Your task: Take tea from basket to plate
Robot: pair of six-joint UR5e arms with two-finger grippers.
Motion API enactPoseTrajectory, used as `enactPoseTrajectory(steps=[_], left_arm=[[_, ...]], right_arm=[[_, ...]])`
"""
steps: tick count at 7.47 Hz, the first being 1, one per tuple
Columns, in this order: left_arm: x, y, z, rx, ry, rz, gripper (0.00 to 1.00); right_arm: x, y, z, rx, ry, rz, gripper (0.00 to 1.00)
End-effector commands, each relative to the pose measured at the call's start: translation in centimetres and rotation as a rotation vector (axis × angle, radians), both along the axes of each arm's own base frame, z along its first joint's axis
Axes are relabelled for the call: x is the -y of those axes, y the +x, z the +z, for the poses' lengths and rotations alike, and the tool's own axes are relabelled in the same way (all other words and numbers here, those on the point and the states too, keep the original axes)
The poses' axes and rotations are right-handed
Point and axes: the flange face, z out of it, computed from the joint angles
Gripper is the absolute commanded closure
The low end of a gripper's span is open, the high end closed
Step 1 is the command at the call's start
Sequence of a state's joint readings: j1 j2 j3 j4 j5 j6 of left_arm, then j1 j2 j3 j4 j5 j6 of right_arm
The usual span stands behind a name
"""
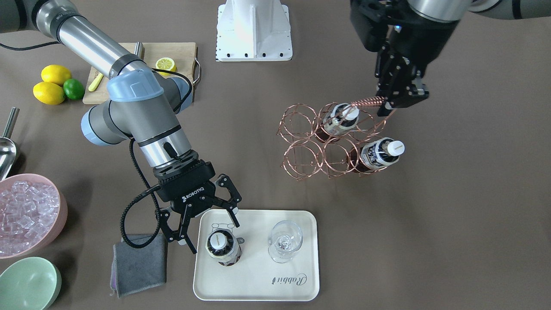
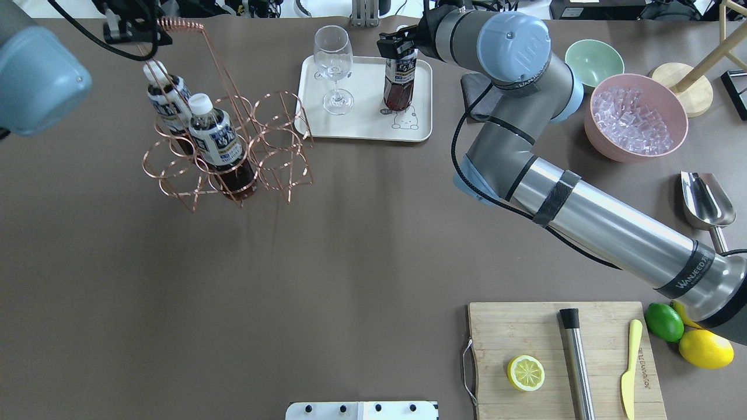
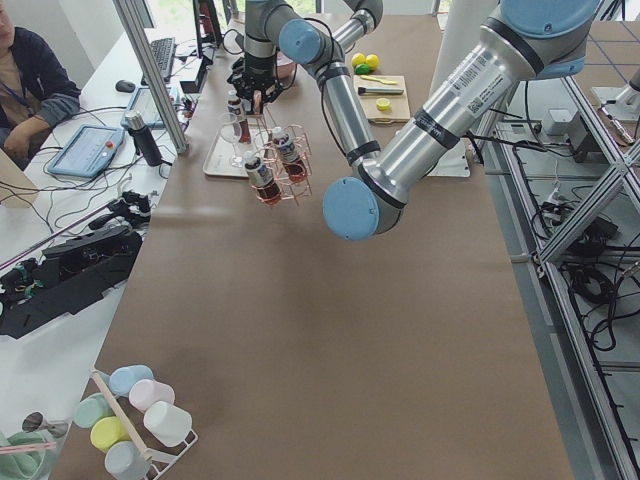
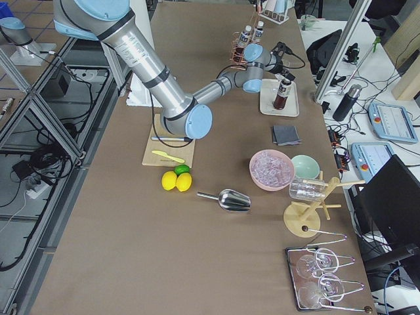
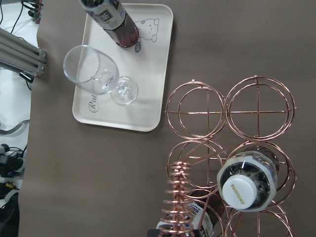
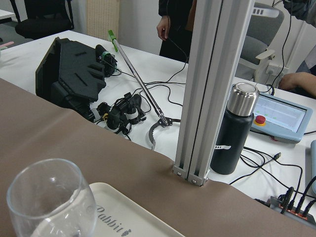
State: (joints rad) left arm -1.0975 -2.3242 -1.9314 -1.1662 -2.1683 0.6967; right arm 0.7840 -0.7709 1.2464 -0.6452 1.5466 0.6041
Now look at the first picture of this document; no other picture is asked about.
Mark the tea bottle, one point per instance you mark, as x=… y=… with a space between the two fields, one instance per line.
x=223 y=247
x=376 y=155
x=337 y=122

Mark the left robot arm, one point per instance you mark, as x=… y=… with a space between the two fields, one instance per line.
x=451 y=10

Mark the steel scoop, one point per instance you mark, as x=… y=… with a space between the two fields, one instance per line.
x=8 y=149

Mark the copper wire bottle basket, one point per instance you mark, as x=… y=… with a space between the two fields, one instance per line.
x=330 y=140

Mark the half lemon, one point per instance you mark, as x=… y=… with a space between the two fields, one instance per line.
x=166 y=64

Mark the cream rabbit tray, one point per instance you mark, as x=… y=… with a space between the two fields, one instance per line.
x=256 y=277

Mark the wine glass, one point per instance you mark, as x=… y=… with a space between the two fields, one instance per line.
x=285 y=240

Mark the tea bottle front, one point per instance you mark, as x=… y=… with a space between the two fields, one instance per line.
x=376 y=155

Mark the wooden cutting board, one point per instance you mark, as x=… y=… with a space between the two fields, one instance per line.
x=184 y=55

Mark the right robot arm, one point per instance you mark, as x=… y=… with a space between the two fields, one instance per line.
x=142 y=107

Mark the yellow plastic knife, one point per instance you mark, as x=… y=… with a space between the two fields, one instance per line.
x=95 y=82

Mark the green bowl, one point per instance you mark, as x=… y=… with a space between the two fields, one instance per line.
x=32 y=283

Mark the green lime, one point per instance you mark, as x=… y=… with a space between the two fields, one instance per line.
x=73 y=89

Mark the yellow lemon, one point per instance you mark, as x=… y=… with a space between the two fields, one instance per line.
x=49 y=93
x=56 y=74

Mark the grey folded cloth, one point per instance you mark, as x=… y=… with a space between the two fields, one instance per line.
x=135 y=270

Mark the pink bowl with ice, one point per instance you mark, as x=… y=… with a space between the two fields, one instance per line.
x=33 y=214

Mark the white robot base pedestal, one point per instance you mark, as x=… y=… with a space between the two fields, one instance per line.
x=253 y=30

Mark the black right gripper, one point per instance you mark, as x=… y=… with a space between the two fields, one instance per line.
x=199 y=200

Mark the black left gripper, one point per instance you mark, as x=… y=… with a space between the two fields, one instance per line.
x=424 y=43

